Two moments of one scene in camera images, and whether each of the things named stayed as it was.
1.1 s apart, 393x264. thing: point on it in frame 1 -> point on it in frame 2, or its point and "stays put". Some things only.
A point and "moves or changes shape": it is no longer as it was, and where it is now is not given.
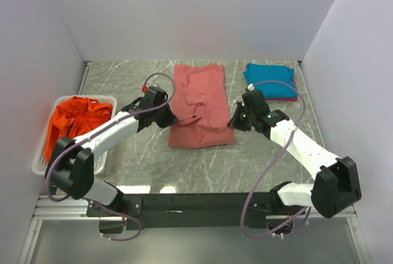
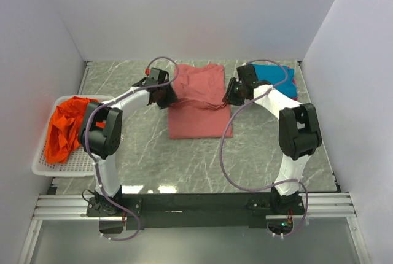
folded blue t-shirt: [275, 80] stays put
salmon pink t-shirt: [200, 102] moves or changes shape
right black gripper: [235, 123] -> [229, 95]
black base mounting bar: [190, 211] stays put
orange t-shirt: [73, 117] stays put
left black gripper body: [164, 116] -> [167, 96]
